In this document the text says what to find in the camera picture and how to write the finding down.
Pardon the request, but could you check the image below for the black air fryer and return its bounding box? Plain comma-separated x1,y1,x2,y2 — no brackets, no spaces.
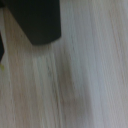
5,0,63,47

